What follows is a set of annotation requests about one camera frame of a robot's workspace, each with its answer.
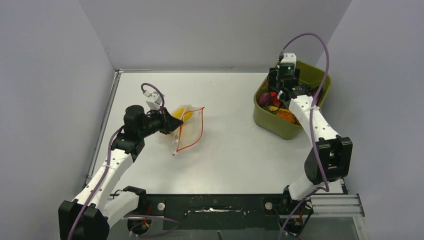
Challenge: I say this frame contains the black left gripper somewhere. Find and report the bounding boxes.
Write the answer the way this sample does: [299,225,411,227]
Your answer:
[139,106,184,138]

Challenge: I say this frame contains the yellow banana bunch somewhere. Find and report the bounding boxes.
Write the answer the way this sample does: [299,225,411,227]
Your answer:
[171,105,196,137]

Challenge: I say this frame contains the clear zip top bag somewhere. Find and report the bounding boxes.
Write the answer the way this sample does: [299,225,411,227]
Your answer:
[163,104,205,156]

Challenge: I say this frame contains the red apple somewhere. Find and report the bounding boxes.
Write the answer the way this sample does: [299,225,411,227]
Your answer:
[270,92,281,107]

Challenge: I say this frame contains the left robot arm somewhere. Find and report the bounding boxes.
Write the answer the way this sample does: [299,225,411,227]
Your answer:
[58,105,184,240]

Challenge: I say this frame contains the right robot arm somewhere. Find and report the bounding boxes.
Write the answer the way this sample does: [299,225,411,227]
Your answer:
[267,62,353,214]

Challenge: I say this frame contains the purple red onion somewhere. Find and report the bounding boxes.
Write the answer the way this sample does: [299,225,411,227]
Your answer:
[257,92,272,108]

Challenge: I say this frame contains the green plastic bin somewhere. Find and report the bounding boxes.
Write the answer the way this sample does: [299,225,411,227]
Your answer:
[253,60,325,140]

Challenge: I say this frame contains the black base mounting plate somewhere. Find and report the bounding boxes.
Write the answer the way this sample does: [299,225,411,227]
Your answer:
[123,186,314,238]

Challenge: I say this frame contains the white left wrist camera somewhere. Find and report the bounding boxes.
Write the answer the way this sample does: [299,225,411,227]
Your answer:
[143,90,164,111]

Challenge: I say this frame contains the aluminium frame rail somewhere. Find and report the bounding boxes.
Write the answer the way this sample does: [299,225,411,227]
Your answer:
[310,194,365,218]

